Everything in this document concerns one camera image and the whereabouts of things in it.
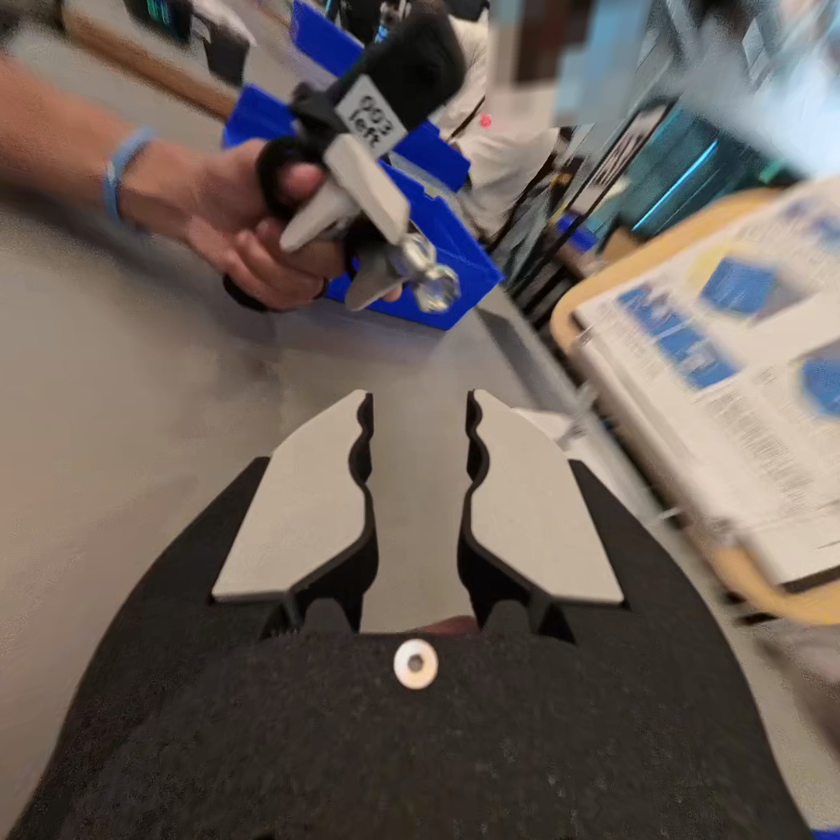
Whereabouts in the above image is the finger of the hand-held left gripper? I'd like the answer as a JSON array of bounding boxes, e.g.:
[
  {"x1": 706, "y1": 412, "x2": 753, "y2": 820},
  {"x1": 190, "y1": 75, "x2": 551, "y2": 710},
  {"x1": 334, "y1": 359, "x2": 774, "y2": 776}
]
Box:
[
  {"x1": 321, "y1": 130, "x2": 416, "y2": 252},
  {"x1": 343, "y1": 242, "x2": 412, "y2": 315}
]

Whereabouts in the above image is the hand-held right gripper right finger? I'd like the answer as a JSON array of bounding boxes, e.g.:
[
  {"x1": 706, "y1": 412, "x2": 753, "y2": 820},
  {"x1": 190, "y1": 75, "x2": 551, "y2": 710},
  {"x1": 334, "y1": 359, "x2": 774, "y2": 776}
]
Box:
[{"x1": 458, "y1": 389, "x2": 626, "y2": 622}]

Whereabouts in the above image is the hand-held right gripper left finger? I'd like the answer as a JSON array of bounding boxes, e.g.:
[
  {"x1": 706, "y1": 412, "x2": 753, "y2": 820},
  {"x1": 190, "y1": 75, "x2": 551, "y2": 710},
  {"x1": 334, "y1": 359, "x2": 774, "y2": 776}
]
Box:
[{"x1": 212, "y1": 390, "x2": 380, "y2": 620}]

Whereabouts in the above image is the silver bolt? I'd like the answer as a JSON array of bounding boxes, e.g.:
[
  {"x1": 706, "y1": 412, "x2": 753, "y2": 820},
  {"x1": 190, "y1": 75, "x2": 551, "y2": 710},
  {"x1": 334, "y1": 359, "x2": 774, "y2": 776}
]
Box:
[{"x1": 390, "y1": 233, "x2": 442, "y2": 284}]

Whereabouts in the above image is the person's left forearm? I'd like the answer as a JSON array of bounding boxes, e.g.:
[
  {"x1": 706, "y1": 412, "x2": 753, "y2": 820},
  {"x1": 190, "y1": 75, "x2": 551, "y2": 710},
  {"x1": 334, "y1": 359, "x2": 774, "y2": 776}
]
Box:
[{"x1": 0, "y1": 58, "x2": 200, "y2": 245}]

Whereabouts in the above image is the grey desk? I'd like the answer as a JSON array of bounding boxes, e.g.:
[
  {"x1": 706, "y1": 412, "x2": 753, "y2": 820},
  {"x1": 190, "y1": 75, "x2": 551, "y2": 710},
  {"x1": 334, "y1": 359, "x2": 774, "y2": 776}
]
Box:
[{"x1": 0, "y1": 27, "x2": 840, "y2": 840}]

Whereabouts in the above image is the person's left hand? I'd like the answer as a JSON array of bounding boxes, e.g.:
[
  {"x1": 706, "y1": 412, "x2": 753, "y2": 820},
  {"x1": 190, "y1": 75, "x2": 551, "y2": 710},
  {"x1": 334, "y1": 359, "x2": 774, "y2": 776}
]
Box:
[{"x1": 182, "y1": 137, "x2": 403, "y2": 315}]

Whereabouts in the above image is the black digital timer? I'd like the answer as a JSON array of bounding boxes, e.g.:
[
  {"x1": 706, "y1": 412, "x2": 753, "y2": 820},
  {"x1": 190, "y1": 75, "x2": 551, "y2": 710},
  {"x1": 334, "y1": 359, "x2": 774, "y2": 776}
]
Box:
[{"x1": 189, "y1": 11, "x2": 254, "y2": 88}]

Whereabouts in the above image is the printed instruction sheet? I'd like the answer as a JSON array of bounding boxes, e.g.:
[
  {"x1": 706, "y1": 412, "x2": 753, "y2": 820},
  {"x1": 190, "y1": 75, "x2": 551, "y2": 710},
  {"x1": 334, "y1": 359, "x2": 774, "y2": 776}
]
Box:
[{"x1": 574, "y1": 178, "x2": 840, "y2": 586}]

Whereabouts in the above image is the blue wristband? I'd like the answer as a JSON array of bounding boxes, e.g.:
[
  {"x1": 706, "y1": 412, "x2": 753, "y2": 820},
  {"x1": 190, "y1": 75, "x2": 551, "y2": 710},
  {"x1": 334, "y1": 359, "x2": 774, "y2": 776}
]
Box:
[{"x1": 101, "y1": 125, "x2": 160, "y2": 238}]

